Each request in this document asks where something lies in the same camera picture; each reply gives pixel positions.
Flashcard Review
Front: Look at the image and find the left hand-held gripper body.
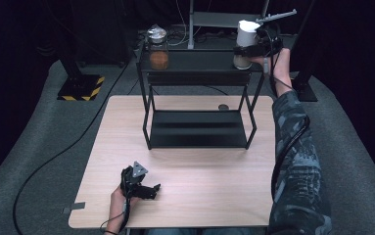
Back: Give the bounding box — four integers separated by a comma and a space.
119, 161, 155, 200

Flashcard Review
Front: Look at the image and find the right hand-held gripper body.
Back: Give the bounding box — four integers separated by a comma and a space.
255, 9, 298, 58

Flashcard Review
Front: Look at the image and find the black metal shelf rack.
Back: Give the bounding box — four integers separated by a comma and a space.
135, 40, 271, 151

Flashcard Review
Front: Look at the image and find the person's left hand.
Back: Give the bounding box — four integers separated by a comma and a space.
110, 186, 140, 223

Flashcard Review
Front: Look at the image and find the person's right hand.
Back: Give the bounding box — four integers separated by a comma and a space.
250, 48, 294, 97

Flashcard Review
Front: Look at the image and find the grey metal stand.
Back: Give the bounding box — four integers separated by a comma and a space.
187, 0, 270, 51

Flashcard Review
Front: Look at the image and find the grey tape strip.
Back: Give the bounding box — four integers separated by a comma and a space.
62, 201, 87, 215

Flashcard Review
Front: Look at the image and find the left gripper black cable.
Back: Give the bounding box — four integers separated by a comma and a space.
99, 192, 132, 235

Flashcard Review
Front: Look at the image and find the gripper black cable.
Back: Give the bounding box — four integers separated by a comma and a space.
99, 192, 132, 235
262, 48, 310, 204

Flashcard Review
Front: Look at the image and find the thin black cable behind table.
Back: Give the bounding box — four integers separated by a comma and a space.
204, 84, 229, 97

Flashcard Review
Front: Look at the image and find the white cable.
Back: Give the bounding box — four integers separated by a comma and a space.
174, 0, 190, 47

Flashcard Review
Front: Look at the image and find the long black floor cable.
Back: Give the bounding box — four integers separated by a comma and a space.
12, 62, 131, 235

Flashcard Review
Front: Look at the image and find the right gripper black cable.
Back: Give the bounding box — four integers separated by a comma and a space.
262, 48, 310, 204

